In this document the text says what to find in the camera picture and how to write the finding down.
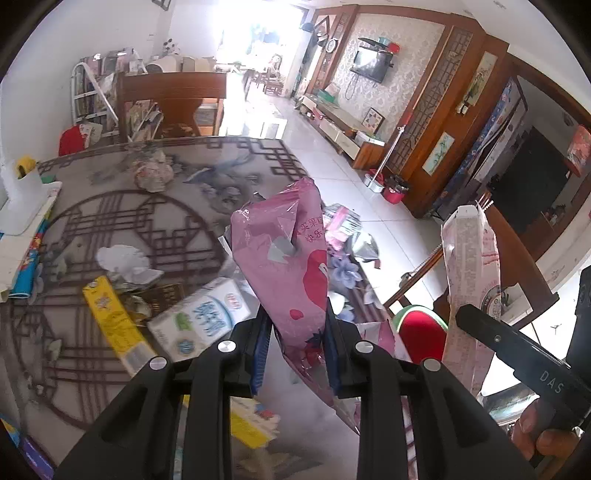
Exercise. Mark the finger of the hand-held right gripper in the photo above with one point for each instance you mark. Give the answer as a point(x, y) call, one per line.
point(508, 341)

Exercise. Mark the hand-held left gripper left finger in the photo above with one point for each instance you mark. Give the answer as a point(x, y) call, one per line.
point(263, 350)

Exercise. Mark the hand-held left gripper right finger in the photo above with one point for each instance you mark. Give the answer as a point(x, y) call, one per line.
point(330, 355)

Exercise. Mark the white milk carton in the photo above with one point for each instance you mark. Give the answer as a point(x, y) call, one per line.
point(203, 318)

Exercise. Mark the red bin with green rim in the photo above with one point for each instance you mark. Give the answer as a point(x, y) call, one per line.
point(420, 337)

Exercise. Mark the pink and white long wrapper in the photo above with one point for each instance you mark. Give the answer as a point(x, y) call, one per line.
point(466, 258)

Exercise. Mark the pink snack wrapper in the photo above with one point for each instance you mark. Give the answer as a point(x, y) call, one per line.
point(286, 258)

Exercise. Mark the person's right hand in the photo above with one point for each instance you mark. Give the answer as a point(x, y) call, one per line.
point(526, 424)

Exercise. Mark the yellow printed box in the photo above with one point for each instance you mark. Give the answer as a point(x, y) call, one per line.
point(251, 424)

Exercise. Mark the carved wooden chair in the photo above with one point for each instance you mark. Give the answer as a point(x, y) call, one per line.
point(512, 258)

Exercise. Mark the silver foil wrapper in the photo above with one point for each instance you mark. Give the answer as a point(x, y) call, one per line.
point(367, 249)

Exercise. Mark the dark gold packet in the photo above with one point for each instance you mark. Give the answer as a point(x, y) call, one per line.
point(164, 295)

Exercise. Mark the pink striped packet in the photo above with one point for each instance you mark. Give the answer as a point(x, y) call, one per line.
point(341, 224)

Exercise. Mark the yellow long box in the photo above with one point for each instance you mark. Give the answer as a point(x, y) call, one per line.
point(111, 318)

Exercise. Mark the crumpled white tissue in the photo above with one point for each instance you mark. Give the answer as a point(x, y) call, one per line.
point(124, 263)

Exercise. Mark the red bucket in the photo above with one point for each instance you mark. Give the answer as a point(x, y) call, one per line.
point(395, 194)

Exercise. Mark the crumpled paper ball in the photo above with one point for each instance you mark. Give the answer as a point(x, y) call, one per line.
point(152, 175)

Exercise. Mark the mop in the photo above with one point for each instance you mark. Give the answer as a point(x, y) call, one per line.
point(390, 152)

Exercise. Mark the low television cabinet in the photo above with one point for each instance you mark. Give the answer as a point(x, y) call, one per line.
point(332, 129)

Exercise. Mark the white coffee table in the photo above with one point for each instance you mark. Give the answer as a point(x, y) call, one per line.
point(273, 124)

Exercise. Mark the wooden lattice partition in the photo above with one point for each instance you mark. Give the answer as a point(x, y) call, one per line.
point(457, 115)

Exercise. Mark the plain wooden chair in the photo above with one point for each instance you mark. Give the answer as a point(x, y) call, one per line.
point(171, 92)

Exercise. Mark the white box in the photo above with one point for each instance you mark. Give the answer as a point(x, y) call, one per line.
point(23, 203)

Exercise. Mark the red bag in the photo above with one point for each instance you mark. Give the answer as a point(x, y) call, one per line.
point(71, 141)

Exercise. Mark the yellow tape roll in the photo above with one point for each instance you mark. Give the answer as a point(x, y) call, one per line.
point(27, 164)

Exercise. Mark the small picture frame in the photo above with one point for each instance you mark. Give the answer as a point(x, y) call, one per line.
point(374, 120)

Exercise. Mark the wall television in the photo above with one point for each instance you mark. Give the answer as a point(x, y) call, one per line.
point(369, 64)

